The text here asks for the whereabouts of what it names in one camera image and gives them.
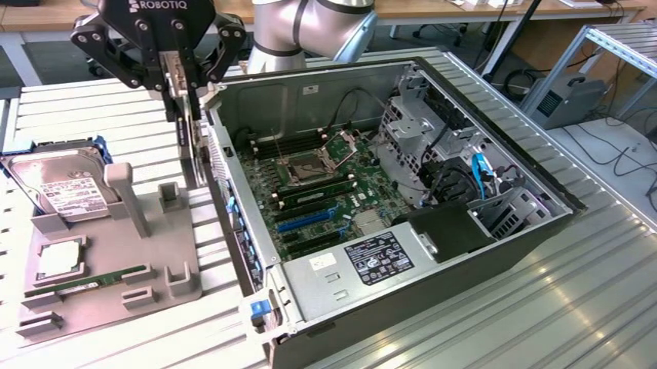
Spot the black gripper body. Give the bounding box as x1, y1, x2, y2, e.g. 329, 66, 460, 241
97, 0, 217, 55

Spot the graphics card with black fan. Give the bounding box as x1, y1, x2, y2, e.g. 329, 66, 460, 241
158, 52, 213, 190

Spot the wooden desk with white legs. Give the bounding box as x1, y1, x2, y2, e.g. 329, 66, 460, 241
0, 0, 258, 88
377, 0, 648, 78

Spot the blue disk carrier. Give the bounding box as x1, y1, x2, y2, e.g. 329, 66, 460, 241
0, 134, 115, 216

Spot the metal socket cover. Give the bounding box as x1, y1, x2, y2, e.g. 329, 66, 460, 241
321, 129, 362, 173

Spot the silver hard disk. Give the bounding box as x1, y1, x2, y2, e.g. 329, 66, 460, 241
0, 148, 123, 224

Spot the CPU socket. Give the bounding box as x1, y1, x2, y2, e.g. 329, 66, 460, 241
285, 151, 336, 186

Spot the green RAM stick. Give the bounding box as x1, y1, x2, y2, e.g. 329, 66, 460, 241
280, 181, 357, 207
24, 265, 149, 299

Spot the grey metal drive cage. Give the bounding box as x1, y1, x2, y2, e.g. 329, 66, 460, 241
377, 65, 489, 207

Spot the black office chair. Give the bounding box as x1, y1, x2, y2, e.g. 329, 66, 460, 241
410, 22, 469, 48

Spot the green motherboard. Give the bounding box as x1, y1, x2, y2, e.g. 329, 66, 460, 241
237, 126, 416, 262

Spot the long black expansion slot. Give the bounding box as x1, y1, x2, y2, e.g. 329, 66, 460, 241
281, 229, 338, 249
285, 238, 341, 259
273, 202, 333, 224

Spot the blue expansion slot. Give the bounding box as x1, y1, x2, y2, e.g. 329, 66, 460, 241
277, 214, 334, 232

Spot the grey parts rack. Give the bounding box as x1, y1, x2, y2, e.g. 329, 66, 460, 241
14, 161, 206, 350

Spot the silver chipset heatsink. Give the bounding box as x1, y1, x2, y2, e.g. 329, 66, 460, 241
353, 211, 390, 236

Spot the silver CPU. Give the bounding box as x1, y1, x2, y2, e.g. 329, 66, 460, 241
36, 242, 85, 280

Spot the black slanted pole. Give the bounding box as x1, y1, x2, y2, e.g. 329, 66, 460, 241
480, 0, 544, 78

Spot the black plastic shroud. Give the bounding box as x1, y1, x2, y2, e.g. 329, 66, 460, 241
393, 201, 499, 264

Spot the grey power supply unit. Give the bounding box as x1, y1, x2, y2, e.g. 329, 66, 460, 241
277, 221, 446, 326

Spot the blue case latch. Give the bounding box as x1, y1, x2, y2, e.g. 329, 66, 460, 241
247, 301, 273, 321

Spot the grey perforated disk bay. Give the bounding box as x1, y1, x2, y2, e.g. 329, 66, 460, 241
469, 187, 561, 240

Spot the open dark PC case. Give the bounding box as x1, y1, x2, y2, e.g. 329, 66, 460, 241
187, 56, 589, 369

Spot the black looped wire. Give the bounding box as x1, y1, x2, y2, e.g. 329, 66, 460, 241
326, 87, 390, 128

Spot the black wire bundle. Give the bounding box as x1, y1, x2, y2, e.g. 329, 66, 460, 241
418, 159, 477, 207

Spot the blue SATA wire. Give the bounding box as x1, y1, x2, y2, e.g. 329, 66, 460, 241
469, 151, 499, 201

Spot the grey unit with handle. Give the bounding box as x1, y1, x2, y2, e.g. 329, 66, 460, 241
521, 75, 611, 131

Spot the aluminium frame table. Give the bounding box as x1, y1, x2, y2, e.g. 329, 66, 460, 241
517, 22, 657, 124

